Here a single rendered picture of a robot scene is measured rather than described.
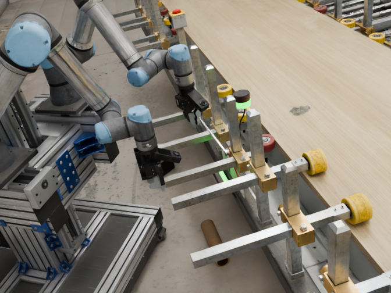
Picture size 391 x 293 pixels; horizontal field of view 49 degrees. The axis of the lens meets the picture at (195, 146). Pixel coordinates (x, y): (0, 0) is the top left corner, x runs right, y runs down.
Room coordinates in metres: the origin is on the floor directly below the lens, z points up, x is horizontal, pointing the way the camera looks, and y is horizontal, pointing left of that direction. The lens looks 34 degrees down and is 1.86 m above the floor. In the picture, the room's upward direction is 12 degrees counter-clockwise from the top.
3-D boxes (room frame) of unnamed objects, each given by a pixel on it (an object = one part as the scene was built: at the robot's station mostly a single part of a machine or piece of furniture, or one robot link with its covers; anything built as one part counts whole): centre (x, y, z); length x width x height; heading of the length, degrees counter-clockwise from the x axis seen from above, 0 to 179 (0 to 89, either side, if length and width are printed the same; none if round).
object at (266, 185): (1.12, -0.20, 0.95); 0.13 x 0.06 x 0.05; 9
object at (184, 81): (1.59, -0.01, 1.12); 0.08 x 0.08 x 0.05
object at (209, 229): (1.71, 0.00, 0.04); 0.30 x 0.08 x 0.08; 9
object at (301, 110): (1.52, -0.46, 0.91); 0.09 x 0.07 x 0.02; 92
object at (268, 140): (1.36, -0.26, 0.85); 0.08 x 0.08 x 0.11
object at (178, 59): (1.60, -0.01, 1.20); 0.09 x 0.08 x 0.11; 55
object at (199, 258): (0.84, -0.17, 0.95); 0.50 x 0.04 x 0.04; 99
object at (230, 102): (1.39, -0.16, 0.87); 0.03 x 0.03 x 0.48; 9
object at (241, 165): (1.37, -0.16, 0.85); 0.13 x 0.06 x 0.05; 9
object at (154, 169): (1.30, 0.18, 0.97); 0.09 x 0.08 x 0.12; 99
